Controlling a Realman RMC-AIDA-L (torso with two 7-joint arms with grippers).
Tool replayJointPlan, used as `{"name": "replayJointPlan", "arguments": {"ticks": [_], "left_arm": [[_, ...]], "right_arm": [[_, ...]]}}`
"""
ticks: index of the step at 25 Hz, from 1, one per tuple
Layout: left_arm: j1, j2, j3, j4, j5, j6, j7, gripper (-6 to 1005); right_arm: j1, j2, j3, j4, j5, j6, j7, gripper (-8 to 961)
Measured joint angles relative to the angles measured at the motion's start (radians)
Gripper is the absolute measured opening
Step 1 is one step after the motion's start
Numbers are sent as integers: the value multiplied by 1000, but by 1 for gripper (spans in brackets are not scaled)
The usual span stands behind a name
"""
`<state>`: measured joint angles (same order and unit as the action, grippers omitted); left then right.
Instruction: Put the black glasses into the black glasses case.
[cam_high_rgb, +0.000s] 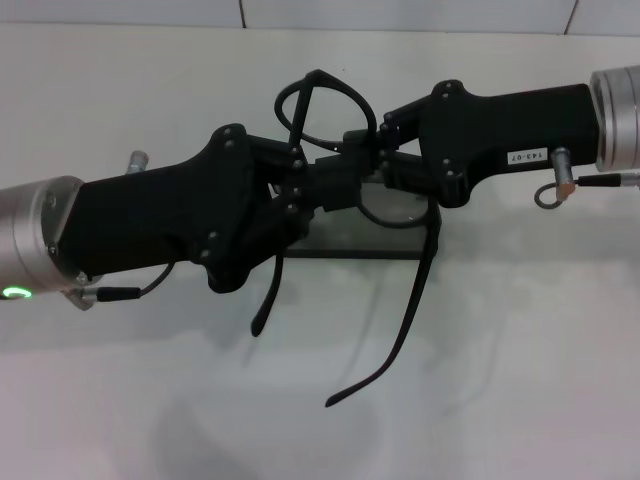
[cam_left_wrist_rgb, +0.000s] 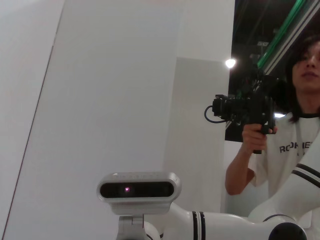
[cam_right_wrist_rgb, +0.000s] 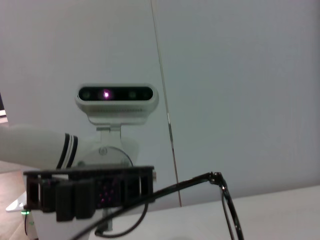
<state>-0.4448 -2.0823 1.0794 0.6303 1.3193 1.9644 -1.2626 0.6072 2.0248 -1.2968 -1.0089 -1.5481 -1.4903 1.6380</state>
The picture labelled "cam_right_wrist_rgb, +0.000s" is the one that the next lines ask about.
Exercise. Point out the clear camera mounting bracket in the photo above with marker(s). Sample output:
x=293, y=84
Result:
x=110, y=136

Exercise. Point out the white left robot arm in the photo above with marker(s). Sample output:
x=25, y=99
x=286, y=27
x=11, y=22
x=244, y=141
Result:
x=32, y=146

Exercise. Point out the black thin-frame glasses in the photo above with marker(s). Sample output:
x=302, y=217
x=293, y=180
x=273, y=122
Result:
x=180, y=186

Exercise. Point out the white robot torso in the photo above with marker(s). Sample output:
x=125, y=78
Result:
x=52, y=230

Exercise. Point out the white wrist depth camera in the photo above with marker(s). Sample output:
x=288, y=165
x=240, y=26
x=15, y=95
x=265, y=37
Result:
x=117, y=95

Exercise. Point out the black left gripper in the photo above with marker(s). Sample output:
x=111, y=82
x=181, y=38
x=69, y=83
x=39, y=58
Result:
x=125, y=180

